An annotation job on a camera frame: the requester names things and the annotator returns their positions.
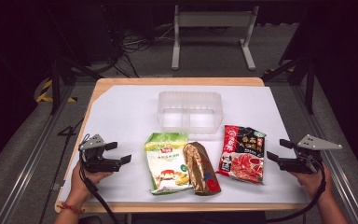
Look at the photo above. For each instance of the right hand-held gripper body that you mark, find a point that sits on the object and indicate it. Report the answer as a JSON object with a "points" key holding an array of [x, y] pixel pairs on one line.
{"points": [[304, 158]]}

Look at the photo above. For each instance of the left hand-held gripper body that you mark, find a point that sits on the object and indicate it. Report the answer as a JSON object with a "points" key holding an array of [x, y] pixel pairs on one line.
{"points": [[98, 161]]}

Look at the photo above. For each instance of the clear plastic container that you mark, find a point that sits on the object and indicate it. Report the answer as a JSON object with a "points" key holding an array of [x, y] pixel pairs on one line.
{"points": [[190, 112]]}

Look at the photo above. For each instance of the yellow and black hazard tape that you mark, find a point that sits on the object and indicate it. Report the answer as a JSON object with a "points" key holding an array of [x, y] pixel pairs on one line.
{"points": [[45, 91]]}

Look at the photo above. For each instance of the white metal stand frame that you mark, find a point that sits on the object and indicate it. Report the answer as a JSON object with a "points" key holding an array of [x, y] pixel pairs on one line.
{"points": [[213, 19]]}

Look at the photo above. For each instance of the person's left hand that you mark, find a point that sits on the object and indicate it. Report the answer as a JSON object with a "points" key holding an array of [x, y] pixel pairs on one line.
{"points": [[85, 183]]}

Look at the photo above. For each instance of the red and black food packet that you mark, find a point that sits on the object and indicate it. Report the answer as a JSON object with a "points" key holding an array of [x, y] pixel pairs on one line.
{"points": [[244, 154]]}

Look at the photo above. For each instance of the aluminium floor rail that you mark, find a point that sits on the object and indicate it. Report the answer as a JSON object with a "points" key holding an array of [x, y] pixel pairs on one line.
{"points": [[338, 174], [28, 174]]}

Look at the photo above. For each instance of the person's right hand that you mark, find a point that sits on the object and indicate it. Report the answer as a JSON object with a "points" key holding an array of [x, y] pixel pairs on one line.
{"points": [[312, 183]]}

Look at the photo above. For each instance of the gold and brown food packet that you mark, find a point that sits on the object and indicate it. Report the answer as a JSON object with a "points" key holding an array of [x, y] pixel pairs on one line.
{"points": [[200, 169]]}

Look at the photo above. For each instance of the wooden table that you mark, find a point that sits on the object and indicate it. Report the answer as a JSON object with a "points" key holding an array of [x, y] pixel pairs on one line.
{"points": [[180, 81]]}

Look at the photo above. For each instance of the black metal stand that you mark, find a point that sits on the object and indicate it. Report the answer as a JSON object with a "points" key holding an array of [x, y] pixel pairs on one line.
{"points": [[309, 87], [55, 84]]}

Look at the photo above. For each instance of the green and white food packet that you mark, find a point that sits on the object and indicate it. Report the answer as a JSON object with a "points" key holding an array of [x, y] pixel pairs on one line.
{"points": [[166, 165]]}

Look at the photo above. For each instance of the white table sheet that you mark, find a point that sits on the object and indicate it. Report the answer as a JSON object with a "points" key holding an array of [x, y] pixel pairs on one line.
{"points": [[130, 105]]}

